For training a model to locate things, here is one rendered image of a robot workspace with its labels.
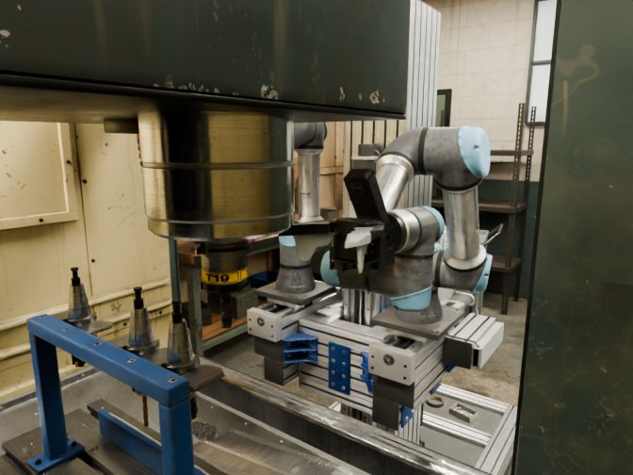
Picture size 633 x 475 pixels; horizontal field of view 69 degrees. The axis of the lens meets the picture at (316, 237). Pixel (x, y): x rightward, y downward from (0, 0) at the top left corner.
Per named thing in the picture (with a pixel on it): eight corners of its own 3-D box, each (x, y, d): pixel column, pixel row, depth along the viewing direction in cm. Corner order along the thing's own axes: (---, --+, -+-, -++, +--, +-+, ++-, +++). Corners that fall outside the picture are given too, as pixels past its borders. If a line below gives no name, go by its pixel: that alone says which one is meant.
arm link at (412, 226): (421, 211, 79) (380, 206, 85) (408, 213, 76) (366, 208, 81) (418, 253, 81) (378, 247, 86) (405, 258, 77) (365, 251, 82)
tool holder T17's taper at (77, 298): (62, 317, 96) (59, 286, 94) (83, 310, 99) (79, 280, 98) (75, 320, 93) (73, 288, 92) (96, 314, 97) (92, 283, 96)
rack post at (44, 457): (73, 441, 107) (59, 320, 101) (86, 450, 104) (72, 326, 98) (27, 465, 100) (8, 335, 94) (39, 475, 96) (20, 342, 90)
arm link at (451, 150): (446, 267, 149) (428, 117, 114) (495, 273, 142) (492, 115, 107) (436, 295, 142) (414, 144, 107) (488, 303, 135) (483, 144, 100)
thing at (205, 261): (193, 279, 52) (191, 252, 52) (228, 270, 56) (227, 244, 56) (220, 287, 49) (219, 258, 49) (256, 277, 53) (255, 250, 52)
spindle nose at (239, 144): (118, 229, 51) (107, 115, 48) (232, 212, 63) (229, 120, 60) (207, 251, 41) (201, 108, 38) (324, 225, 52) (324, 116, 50)
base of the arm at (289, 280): (292, 279, 186) (292, 254, 184) (323, 286, 178) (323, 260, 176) (267, 288, 174) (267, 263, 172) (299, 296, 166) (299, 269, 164)
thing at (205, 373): (208, 365, 79) (208, 361, 79) (230, 374, 76) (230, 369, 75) (173, 382, 73) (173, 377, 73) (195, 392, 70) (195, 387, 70)
